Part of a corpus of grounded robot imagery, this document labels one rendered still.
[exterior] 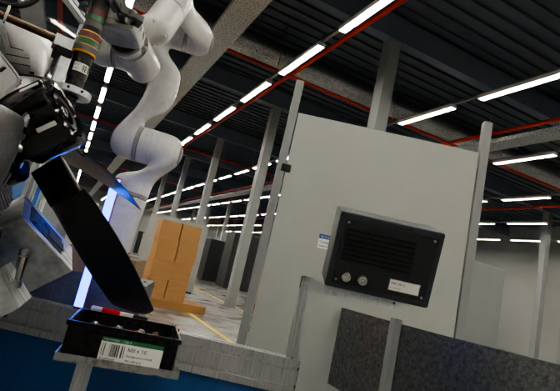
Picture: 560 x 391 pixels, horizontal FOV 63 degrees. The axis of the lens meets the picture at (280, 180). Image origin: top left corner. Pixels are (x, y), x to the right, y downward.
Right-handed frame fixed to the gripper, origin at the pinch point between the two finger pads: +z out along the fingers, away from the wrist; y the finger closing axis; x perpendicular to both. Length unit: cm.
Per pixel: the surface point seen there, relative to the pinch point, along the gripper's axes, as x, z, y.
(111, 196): -34.0, -34.4, -0.2
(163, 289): -111, -805, 139
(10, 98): -27.6, 14.7, 0.6
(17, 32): -9.9, -2.0, 14.8
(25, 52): -14.8, 1.2, 9.8
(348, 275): -40, -30, -62
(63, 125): -29.6, 13.6, -7.8
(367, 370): -78, -153, -101
